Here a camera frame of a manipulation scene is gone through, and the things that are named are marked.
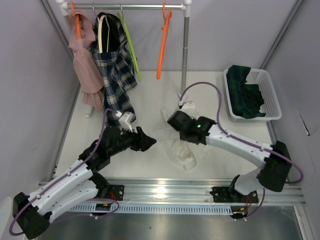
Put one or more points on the white pleated skirt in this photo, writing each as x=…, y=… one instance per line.
x=183, y=154

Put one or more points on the aluminium mounting rail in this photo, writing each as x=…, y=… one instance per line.
x=193, y=191

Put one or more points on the white plastic basket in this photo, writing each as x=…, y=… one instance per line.
x=271, y=106

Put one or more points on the white slotted cable duct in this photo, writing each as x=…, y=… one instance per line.
x=135, y=208

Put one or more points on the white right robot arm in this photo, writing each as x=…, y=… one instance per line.
x=271, y=169

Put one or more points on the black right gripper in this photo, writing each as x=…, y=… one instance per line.
x=181, y=137

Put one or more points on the silver clothes rack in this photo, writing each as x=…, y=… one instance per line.
x=185, y=7

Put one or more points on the navy plaid skirt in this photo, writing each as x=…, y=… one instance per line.
x=116, y=66

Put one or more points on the pink skirt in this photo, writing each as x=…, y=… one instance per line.
x=87, y=71

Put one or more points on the dark green plaid skirt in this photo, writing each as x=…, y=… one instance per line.
x=245, y=99

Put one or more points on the green plastic hanger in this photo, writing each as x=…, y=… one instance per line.
x=130, y=45

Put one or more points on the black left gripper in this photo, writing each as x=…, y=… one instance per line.
x=143, y=142

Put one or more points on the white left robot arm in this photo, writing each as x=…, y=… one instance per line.
x=82, y=181

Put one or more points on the cream hanger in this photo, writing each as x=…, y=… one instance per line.
x=103, y=34

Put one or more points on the orange hanger with pink skirt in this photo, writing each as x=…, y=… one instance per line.
x=76, y=15

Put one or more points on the orange plastic hanger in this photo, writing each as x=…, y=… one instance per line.
x=165, y=30

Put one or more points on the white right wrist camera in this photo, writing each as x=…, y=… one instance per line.
x=186, y=104

